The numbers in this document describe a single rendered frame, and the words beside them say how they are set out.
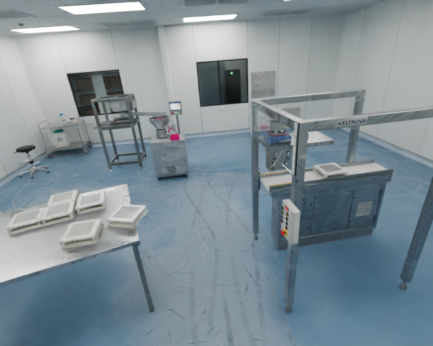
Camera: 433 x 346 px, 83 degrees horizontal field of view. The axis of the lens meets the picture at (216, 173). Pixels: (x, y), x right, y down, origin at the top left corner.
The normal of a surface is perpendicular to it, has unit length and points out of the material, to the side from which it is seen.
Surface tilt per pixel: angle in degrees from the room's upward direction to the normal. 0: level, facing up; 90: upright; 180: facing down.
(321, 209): 90
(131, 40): 90
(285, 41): 90
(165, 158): 90
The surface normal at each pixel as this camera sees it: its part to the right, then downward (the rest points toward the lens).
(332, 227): 0.15, 0.40
